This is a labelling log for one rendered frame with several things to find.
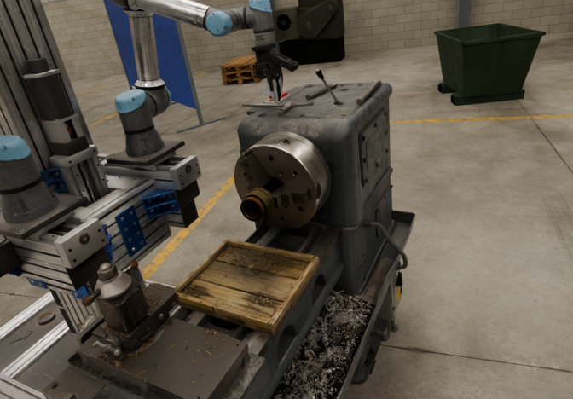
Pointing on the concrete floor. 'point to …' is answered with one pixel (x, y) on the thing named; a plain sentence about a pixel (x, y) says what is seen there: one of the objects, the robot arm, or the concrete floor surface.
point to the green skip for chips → (486, 61)
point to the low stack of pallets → (238, 69)
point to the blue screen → (183, 90)
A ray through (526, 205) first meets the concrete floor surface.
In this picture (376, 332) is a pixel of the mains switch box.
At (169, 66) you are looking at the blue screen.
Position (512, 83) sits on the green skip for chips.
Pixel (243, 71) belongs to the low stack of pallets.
